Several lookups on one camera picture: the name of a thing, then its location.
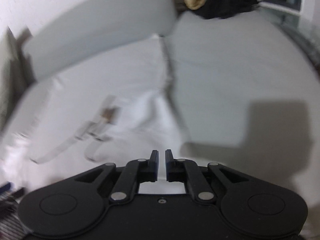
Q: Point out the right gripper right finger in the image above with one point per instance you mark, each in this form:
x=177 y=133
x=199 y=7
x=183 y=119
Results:
x=189 y=173

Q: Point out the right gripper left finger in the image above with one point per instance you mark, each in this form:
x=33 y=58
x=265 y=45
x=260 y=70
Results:
x=132 y=175

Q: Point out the white hooded sweatshirt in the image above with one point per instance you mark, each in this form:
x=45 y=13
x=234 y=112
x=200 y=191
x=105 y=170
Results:
x=61 y=129

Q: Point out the grey sofa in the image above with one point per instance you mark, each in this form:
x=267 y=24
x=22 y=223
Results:
x=245 y=94

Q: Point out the black garment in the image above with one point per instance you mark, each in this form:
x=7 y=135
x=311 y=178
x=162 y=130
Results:
x=225 y=8

